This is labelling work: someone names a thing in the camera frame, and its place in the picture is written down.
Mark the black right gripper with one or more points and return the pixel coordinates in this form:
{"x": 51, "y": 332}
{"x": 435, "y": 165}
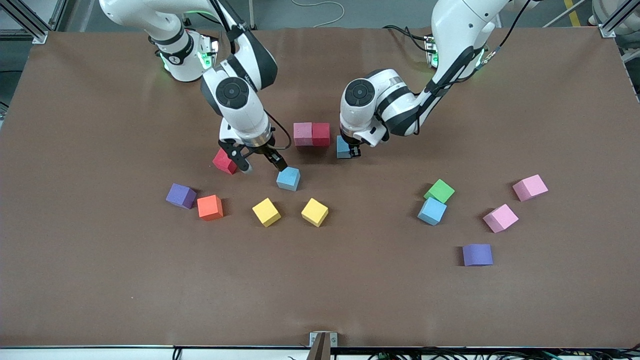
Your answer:
{"x": 261, "y": 149}

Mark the blue foam cube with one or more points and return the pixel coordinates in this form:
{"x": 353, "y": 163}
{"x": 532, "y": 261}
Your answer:
{"x": 343, "y": 148}
{"x": 288, "y": 180}
{"x": 432, "y": 211}

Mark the pink foam cube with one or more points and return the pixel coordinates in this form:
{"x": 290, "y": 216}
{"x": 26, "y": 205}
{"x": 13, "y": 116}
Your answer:
{"x": 530, "y": 188}
{"x": 302, "y": 134}
{"x": 500, "y": 218}

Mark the yellow foam cube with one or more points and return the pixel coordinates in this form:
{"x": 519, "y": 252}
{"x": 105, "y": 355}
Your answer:
{"x": 266, "y": 212}
{"x": 315, "y": 212}

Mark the red foam cube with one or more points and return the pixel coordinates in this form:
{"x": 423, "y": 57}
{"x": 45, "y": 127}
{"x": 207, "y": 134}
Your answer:
{"x": 222, "y": 162}
{"x": 321, "y": 134}

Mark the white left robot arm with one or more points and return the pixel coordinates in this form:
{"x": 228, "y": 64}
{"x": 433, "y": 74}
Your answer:
{"x": 352, "y": 117}

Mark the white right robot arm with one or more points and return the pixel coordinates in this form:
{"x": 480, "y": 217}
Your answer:
{"x": 245, "y": 112}

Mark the orange foam cube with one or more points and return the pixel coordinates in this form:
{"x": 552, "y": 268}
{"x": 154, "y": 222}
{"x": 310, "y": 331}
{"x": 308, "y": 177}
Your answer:
{"x": 210, "y": 208}

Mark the purple foam cube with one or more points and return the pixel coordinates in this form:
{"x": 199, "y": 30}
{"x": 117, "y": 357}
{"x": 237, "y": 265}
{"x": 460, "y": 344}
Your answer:
{"x": 477, "y": 255}
{"x": 180, "y": 196}

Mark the thin metal stand leg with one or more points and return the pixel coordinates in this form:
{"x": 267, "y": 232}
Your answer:
{"x": 251, "y": 15}

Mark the brown table mat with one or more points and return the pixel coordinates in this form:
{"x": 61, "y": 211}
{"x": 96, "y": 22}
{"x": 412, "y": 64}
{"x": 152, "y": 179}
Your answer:
{"x": 320, "y": 290}

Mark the green foam cube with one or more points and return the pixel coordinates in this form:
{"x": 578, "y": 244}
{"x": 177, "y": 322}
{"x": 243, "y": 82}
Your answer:
{"x": 440, "y": 190}

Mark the white table edge strip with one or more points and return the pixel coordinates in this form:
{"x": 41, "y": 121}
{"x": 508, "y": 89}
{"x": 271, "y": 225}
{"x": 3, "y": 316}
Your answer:
{"x": 75, "y": 354}

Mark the metal table edge bracket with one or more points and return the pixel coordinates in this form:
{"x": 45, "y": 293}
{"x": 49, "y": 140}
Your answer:
{"x": 322, "y": 345}

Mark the dark vertical frame beam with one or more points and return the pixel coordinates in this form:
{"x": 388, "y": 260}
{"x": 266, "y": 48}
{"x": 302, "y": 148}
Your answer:
{"x": 62, "y": 12}

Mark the aluminium frame post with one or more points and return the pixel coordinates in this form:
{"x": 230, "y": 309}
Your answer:
{"x": 607, "y": 30}
{"x": 40, "y": 37}

